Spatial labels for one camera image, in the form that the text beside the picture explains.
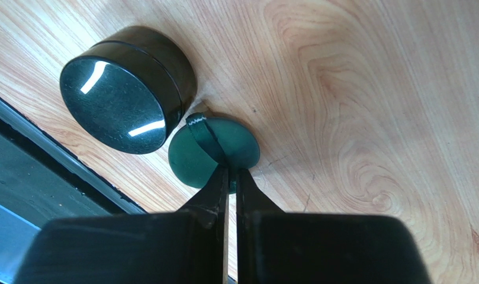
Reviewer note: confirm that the black round compact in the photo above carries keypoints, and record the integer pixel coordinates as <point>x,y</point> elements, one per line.
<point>130,90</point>

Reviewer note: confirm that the dark green round compact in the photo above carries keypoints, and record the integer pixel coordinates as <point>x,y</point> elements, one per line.
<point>204,143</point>

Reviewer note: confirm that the aluminium frame rail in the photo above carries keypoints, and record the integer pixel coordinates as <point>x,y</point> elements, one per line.
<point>17,233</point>

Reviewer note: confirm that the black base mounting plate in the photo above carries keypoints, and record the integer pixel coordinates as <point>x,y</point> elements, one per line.
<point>38,188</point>

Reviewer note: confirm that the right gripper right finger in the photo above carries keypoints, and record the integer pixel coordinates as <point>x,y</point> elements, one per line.
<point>275,246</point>

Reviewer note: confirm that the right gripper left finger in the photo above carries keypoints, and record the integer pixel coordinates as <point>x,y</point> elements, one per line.
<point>184,246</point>

